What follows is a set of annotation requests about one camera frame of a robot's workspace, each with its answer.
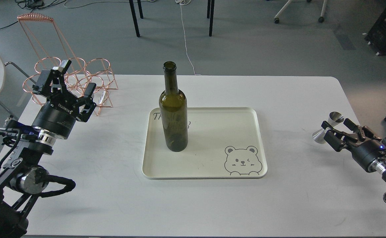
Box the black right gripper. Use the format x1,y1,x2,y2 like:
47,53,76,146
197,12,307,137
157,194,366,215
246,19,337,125
324,118,386,172

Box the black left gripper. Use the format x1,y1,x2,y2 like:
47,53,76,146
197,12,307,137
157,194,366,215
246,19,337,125
32,59,97,139

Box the steel double jigger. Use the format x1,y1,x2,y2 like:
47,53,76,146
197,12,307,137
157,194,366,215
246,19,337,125
312,111,345,144

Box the dark green wine bottle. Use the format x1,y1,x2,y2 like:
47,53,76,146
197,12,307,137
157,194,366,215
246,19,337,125
159,61,188,152

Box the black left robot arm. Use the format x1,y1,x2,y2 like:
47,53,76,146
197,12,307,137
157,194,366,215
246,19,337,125
0,59,96,238

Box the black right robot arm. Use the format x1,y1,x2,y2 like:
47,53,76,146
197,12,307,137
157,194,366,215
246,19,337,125
321,118,386,203

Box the black table legs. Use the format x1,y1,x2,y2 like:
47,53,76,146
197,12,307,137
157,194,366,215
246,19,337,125
129,0,215,38

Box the white office chair base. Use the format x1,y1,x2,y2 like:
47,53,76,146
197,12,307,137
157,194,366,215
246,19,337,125
273,0,329,24

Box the cream bear serving tray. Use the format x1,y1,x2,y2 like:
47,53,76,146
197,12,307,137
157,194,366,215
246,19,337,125
142,107,268,179

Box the copper wire bottle rack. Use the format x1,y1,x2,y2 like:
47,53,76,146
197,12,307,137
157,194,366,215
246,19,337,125
17,13,118,116

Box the black floor cables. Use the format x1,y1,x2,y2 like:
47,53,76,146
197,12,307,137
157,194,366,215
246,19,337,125
0,0,67,35

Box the white floor cable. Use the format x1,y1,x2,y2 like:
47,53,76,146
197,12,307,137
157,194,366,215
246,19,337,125
175,0,201,76

